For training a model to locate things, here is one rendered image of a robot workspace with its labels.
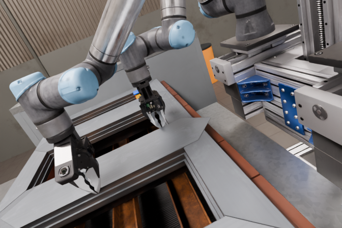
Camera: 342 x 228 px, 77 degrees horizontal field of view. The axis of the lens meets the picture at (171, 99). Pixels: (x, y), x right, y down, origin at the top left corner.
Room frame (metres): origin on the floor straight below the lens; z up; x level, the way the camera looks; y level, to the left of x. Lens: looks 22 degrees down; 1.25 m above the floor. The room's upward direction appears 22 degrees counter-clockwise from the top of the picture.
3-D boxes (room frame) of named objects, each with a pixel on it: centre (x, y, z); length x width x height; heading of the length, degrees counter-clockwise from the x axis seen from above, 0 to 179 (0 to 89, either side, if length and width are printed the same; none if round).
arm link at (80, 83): (0.51, 0.20, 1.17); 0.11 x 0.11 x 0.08; 69
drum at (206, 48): (3.28, -0.71, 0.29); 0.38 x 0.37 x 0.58; 5
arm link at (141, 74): (0.72, 0.07, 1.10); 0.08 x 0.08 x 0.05
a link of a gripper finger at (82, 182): (0.53, 0.31, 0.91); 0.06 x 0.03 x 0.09; 7
